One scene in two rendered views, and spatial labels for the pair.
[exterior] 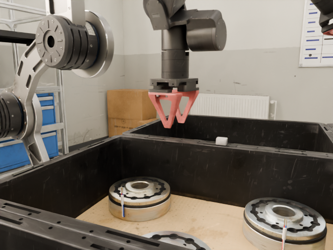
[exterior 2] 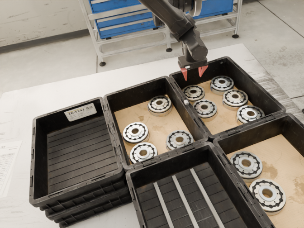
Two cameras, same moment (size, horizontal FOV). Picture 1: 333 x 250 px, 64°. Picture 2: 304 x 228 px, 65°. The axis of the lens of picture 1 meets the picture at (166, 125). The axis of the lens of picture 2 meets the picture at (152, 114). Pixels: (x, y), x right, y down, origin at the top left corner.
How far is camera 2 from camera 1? 0.77 m
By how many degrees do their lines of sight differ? 59
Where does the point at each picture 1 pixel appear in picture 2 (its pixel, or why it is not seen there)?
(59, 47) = not seen: hidden behind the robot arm
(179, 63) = (188, 55)
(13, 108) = not seen: hidden behind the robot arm
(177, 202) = (172, 113)
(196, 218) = (168, 123)
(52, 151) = (227, 7)
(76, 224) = (110, 117)
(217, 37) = (194, 56)
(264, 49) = not seen: outside the picture
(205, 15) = (190, 43)
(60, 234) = (106, 118)
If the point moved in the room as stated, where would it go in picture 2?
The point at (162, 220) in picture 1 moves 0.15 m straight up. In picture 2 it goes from (158, 118) to (153, 92)
